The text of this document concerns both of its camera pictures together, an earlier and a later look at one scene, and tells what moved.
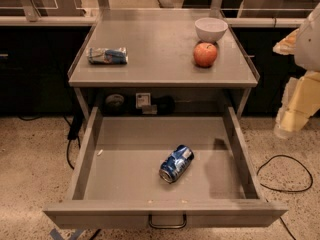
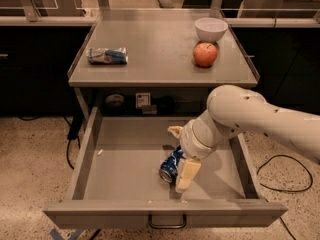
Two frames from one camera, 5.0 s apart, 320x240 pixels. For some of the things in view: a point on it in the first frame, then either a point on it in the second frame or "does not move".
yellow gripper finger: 300,101 → 187,171
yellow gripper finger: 287,45 → 176,130
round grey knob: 114,99 does not move
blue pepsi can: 176,164 does not move
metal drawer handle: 167,226 does not move
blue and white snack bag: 107,56 does not move
